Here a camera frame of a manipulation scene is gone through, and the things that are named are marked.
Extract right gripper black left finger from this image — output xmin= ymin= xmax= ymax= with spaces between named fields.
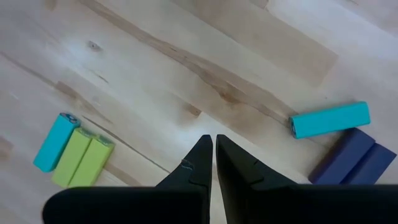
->
xmin=42 ymin=134 xmax=214 ymax=224

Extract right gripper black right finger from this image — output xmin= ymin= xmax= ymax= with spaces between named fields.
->
xmin=215 ymin=134 xmax=398 ymax=224

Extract purple rectangular block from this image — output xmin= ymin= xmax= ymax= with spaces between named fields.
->
xmin=340 ymin=142 xmax=397 ymax=185
xmin=307 ymin=127 xmax=376 ymax=185

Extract green frog-face block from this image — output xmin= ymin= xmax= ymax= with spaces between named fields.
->
xmin=68 ymin=134 xmax=116 ymax=189
xmin=51 ymin=127 xmax=95 ymax=187

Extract teal rectangular block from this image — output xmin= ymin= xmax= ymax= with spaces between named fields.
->
xmin=288 ymin=101 xmax=371 ymax=140

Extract teal mouse-face block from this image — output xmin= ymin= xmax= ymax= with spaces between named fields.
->
xmin=33 ymin=112 xmax=81 ymax=174

